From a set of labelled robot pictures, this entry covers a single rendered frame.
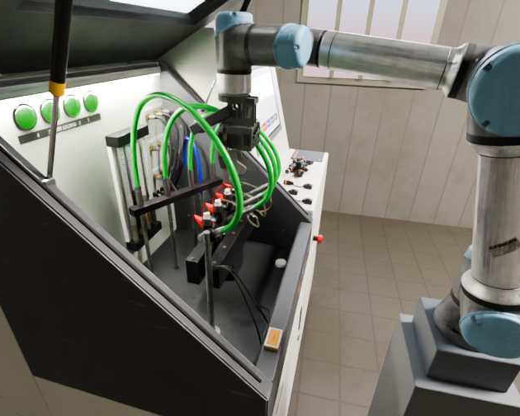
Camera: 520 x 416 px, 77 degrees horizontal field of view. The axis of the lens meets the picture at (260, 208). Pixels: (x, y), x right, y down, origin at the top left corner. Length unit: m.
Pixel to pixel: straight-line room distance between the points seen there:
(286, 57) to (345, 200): 2.70
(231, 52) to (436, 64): 0.38
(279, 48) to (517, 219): 0.49
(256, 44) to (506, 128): 0.43
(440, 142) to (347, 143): 0.76
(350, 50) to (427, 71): 0.15
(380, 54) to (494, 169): 0.30
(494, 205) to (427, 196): 2.72
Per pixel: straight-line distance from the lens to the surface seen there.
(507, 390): 1.05
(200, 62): 1.15
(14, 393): 1.18
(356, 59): 0.74
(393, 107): 3.04
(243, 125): 0.74
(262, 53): 0.67
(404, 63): 0.72
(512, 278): 0.71
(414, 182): 3.27
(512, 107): 0.57
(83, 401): 0.99
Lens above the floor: 1.53
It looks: 28 degrees down
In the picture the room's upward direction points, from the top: 2 degrees clockwise
